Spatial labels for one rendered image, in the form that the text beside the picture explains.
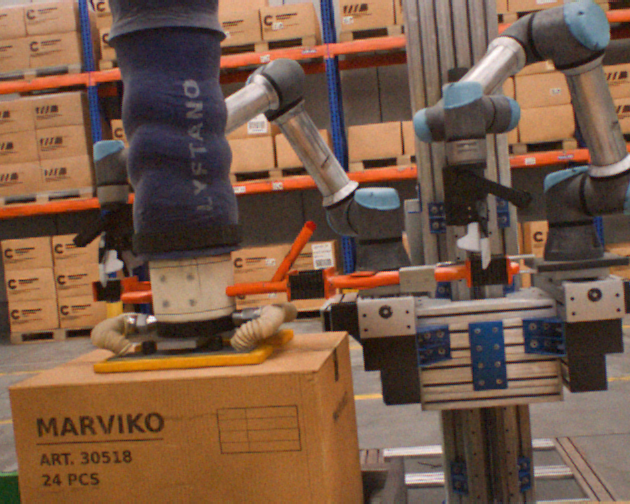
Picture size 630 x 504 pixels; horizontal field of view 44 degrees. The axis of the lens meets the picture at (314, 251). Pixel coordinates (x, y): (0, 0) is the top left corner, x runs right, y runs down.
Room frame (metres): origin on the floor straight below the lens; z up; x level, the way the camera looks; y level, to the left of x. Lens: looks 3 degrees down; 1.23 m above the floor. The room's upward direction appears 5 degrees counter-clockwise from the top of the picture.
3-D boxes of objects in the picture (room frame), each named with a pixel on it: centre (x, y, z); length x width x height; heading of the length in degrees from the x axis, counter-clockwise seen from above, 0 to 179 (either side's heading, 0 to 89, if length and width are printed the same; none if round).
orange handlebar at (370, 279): (1.70, 0.04, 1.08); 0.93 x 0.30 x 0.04; 78
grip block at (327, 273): (1.57, 0.01, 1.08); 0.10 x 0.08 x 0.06; 168
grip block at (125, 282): (1.94, 0.50, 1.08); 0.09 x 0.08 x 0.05; 168
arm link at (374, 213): (2.10, -0.18, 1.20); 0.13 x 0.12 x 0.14; 25
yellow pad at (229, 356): (1.53, 0.28, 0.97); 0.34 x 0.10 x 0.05; 78
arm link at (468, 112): (1.51, -0.31, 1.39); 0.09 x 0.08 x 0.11; 134
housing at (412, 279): (1.53, -0.20, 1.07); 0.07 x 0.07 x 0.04; 78
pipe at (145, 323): (1.62, 0.26, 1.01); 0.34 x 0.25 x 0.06; 78
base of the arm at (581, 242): (2.04, -0.67, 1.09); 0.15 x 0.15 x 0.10
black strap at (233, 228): (1.63, 0.26, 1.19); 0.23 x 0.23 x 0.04
